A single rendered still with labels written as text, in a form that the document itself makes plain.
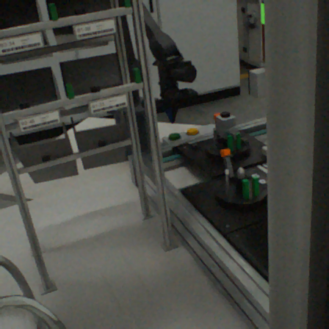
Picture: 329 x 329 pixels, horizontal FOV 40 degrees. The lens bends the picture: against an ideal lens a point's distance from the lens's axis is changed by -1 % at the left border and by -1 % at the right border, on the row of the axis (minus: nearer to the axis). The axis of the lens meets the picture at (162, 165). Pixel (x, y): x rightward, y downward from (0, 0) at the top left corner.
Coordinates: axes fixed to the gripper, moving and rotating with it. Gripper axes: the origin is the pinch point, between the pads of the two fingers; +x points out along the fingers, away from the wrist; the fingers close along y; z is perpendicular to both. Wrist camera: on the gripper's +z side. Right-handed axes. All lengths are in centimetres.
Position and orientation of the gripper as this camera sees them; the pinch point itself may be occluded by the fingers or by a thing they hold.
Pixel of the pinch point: (171, 114)
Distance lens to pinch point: 155.7
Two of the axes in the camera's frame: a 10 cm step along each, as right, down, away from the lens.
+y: 9.2, -2.7, 2.9
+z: 3.8, 3.8, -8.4
